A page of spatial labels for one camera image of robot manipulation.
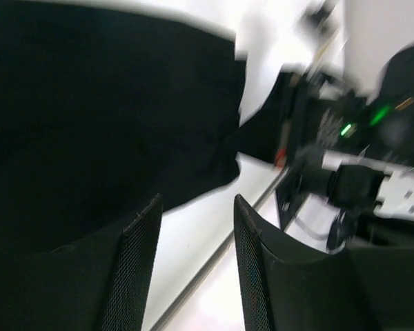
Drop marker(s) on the black headphones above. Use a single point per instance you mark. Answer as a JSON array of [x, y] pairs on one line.
[[343, 229]]

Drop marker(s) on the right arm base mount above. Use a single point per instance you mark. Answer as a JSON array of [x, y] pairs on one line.
[[300, 180]]

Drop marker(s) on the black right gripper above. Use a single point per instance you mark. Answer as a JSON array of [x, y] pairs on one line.
[[383, 129]]

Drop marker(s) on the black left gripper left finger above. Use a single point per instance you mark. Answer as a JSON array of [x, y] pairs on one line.
[[98, 282]]

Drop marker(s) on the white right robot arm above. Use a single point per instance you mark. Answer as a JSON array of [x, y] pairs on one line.
[[382, 192]]

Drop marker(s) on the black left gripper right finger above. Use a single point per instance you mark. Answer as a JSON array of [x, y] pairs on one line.
[[287, 285]]

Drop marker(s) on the black skirt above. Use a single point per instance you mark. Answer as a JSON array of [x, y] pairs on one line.
[[101, 109]]

